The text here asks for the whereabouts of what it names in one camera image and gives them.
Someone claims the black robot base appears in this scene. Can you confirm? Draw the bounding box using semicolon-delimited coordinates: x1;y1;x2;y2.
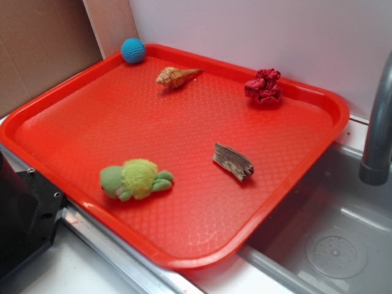
1;155;65;281

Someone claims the brown wood chip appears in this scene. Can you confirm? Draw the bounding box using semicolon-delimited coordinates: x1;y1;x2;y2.
213;143;254;181

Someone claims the red plastic tray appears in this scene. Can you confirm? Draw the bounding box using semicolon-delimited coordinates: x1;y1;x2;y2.
1;45;349;270

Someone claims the green plush turtle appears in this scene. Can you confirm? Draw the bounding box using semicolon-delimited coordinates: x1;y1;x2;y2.
99;159;174;202

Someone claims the tan spiral seashell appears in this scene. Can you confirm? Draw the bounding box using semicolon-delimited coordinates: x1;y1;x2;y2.
156;67;203;89

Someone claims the red crumpled cloth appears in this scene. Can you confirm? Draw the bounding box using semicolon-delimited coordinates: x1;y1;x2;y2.
244;69;282;105

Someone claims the blue crocheted ball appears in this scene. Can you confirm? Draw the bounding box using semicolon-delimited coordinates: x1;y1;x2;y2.
121;38;146;64

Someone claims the grey sink basin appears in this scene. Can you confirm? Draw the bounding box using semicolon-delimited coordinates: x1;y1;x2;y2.
180;142;392;294

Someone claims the grey faucet spout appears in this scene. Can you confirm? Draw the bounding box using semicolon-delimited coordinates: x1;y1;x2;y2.
359;55;391;186

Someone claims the brown cardboard panel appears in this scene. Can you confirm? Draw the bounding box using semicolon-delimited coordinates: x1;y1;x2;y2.
1;1;102;117

